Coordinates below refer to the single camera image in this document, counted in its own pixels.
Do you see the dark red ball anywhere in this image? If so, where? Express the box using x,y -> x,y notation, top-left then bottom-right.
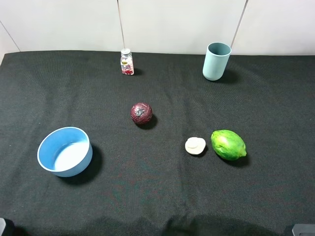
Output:
130,102 -> 153,125

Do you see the white garlic-shaped object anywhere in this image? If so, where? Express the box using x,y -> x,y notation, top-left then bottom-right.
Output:
185,137 -> 206,155

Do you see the small candy bottle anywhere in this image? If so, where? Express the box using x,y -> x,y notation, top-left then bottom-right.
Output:
120,48 -> 134,75

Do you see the black table cloth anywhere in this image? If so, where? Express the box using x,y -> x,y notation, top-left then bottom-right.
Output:
0,51 -> 315,236

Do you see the green papaya fruit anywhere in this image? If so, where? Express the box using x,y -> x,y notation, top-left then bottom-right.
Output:
211,130 -> 247,161

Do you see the light blue cup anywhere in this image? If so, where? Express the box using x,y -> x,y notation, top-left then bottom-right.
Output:
202,42 -> 232,81

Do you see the blue bowl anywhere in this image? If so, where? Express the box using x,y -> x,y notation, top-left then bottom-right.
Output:
37,127 -> 93,177

